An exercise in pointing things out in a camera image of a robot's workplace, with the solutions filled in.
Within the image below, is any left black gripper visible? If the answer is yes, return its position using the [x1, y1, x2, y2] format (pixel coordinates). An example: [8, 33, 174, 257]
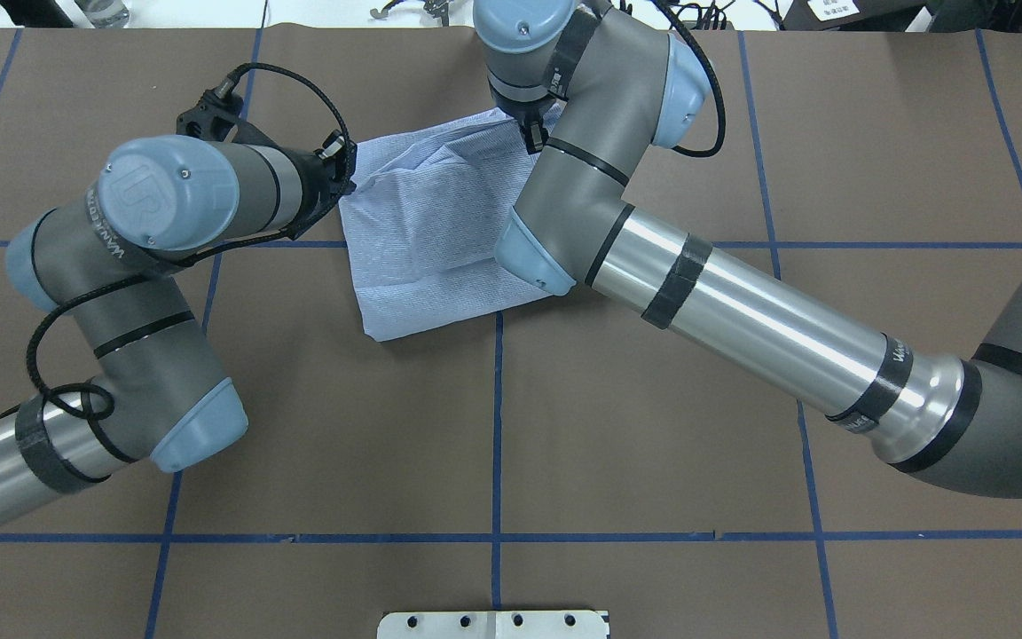
[285, 130, 358, 240]

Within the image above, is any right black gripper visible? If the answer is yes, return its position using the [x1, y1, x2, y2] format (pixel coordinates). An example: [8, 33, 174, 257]
[502, 102, 561, 156]

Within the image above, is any light blue striped shirt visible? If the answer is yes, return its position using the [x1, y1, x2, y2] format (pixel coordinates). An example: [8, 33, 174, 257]
[338, 108, 545, 343]

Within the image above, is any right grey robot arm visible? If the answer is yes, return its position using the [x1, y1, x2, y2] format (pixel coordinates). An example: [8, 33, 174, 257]
[472, 1, 1022, 499]

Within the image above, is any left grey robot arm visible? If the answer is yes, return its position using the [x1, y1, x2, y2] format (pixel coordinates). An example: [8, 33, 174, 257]
[0, 130, 357, 526]

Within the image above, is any clear plastic water bottle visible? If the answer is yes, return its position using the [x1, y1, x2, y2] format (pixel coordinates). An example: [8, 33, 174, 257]
[75, 0, 130, 29]

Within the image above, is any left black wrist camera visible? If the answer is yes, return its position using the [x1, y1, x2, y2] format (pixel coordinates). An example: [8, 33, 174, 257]
[175, 75, 277, 148]

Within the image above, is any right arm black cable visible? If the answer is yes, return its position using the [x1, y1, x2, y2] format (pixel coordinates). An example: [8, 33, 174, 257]
[653, 0, 728, 159]

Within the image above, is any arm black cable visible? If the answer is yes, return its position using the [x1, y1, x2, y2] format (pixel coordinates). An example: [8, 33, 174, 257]
[653, 0, 728, 159]
[25, 62, 354, 422]

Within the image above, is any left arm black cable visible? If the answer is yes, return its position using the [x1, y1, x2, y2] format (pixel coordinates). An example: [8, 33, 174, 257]
[25, 62, 354, 422]

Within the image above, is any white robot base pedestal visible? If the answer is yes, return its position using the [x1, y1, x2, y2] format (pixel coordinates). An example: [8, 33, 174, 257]
[376, 610, 611, 638]

